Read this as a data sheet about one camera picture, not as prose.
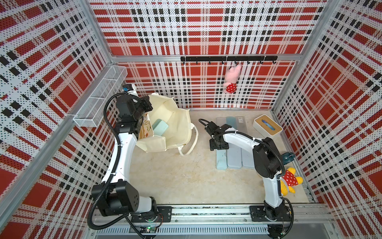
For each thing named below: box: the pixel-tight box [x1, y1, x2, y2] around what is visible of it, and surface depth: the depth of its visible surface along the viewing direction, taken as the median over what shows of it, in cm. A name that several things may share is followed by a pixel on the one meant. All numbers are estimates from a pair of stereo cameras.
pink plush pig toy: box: [223, 63, 243, 94], surface depth 95 cm
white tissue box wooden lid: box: [252, 114, 284, 138], surface depth 107 cm
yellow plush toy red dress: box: [280, 167, 304, 197], surface depth 81 cm
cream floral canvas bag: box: [136, 93, 199, 156], surface depth 93 cm
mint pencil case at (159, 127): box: [151, 118, 170, 137], surface depth 102 cm
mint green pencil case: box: [215, 148, 228, 171], surface depth 92 cm
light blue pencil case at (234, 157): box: [226, 142, 243, 169], surface depth 92 cm
